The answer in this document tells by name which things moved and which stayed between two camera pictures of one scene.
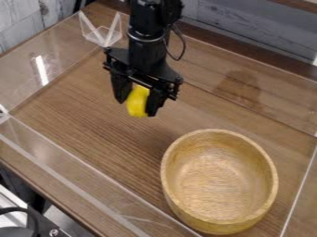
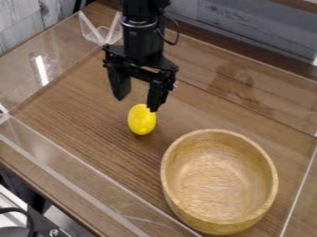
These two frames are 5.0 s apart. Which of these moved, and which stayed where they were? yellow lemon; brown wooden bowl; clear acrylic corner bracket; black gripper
Moved: yellow lemon
Stayed: brown wooden bowl; black gripper; clear acrylic corner bracket
